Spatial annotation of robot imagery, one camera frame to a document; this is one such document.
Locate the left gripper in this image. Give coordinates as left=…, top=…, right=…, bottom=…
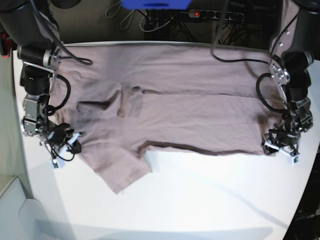
left=261, top=121, right=302, bottom=156

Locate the blue box at top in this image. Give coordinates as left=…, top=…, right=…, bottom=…
left=121, top=0, right=191, bottom=10

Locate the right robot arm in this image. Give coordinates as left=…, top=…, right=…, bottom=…
left=0, top=0, right=93, bottom=160

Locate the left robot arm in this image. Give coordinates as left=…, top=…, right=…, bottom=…
left=244, top=0, right=320, bottom=160

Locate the white looped cable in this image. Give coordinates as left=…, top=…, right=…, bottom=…
left=104, top=0, right=137, bottom=30

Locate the red and black clamp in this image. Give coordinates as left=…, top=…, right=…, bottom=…
left=0, top=32, right=13, bottom=58

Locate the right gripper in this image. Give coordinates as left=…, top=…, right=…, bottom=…
left=38, top=122, right=82, bottom=154

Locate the mauve pink t-shirt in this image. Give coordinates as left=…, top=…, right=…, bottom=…
left=54, top=44, right=281, bottom=194

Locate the black power strip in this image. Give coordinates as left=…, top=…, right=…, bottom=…
left=188, top=9, right=245, bottom=22

